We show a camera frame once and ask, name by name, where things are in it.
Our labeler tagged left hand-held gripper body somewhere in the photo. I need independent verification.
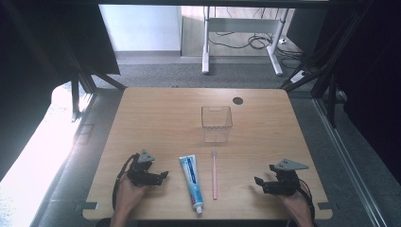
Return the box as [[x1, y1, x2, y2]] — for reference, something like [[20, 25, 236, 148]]
[[126, 148, 160, 187]]

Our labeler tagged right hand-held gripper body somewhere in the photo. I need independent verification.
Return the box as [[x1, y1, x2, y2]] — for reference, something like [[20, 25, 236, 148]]
[[268, 158, 310, 197]]

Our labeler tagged person's left hand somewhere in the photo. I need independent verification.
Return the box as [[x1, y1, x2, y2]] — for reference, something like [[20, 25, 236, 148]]
[[115, 174, 149, 218]]

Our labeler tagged person's right hand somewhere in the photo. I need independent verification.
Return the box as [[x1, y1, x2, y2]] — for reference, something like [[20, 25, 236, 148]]
[[278, 188, 312, 220]]

